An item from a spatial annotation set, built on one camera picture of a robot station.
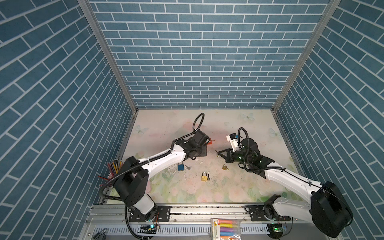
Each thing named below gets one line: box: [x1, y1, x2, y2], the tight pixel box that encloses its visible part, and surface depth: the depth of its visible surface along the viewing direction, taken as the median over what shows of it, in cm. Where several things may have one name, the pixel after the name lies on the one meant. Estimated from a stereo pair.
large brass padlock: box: [201, 171, 208, 181], surface depth 88 cm
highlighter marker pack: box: [211, 218, 241, 240], surface depth 70 cm
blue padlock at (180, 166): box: [177, 162, 185, 171], surface depth 92 cm
